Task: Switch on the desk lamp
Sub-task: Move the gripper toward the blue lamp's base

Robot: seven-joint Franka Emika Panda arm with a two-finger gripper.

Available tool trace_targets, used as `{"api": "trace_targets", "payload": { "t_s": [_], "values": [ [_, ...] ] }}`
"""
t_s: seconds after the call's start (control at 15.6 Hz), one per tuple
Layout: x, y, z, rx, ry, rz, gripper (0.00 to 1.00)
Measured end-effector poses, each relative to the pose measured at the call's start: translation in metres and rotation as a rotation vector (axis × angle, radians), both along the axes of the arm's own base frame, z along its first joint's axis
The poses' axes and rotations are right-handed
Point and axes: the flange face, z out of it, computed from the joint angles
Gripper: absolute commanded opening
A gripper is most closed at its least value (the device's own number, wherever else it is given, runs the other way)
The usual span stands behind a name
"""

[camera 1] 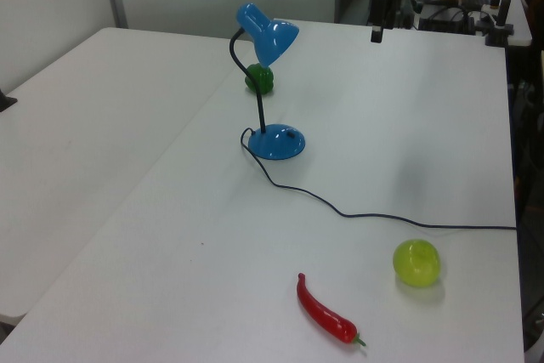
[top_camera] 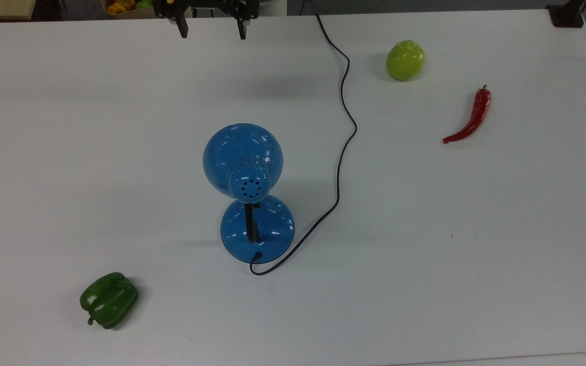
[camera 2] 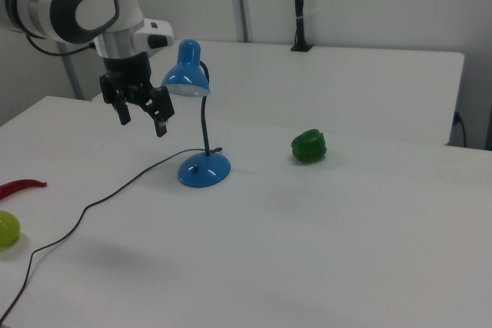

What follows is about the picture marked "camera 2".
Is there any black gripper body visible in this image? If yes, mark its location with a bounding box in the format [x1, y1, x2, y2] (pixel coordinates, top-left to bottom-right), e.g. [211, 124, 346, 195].
[100, 51, 153, 93]

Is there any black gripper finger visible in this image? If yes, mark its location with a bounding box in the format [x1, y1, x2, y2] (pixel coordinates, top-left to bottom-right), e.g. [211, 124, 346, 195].
[99, 74, 134, 127]
[134, 84, 176, 138]

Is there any blue desk lamp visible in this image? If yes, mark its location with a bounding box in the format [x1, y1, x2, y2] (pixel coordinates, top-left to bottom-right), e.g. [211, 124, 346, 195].
[161, 38, 232, 189]

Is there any red chili pepper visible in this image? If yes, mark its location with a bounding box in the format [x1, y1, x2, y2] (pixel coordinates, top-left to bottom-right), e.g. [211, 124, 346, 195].
[0, 178, 48, 203]

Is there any green bell pepper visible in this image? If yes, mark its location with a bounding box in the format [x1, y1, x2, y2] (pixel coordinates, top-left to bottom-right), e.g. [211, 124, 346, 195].
[291, 128, 327, 164]

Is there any green apple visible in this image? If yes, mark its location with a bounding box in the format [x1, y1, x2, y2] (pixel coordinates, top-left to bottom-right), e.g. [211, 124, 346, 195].
[0, 210, 22, 249]

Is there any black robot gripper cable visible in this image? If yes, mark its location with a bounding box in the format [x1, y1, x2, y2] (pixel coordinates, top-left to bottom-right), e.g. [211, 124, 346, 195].
[25, 34, 96, 57]

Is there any black lamp power cable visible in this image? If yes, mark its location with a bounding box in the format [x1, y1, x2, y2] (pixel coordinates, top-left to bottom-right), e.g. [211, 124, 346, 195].
[0, 147, 223, 326]

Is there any black wall plug cable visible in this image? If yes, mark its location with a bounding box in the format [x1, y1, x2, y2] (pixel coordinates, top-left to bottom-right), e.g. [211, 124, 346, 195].
[453, 111, 468, 148]

